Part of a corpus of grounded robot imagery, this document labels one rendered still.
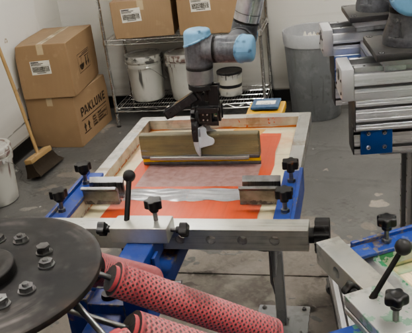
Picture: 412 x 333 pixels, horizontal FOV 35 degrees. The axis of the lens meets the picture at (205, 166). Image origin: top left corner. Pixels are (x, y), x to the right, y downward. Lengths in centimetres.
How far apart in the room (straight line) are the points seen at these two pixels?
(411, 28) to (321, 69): 300
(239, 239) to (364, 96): 63
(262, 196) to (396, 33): 58
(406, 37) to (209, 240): 77
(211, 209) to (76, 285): 92
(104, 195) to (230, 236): 44
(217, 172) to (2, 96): 313
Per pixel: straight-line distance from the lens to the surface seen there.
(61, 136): 500
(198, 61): 177
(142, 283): 92
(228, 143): 185
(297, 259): 319
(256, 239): 136
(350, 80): 180
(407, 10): 165
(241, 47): 173
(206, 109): 181
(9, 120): 486
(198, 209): 165
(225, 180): 179
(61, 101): 489
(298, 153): 183
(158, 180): 185
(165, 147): 190
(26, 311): 74
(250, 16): 184
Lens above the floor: 171
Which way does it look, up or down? 23 degrees down
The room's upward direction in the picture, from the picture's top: 7 degrees counter-clockwise
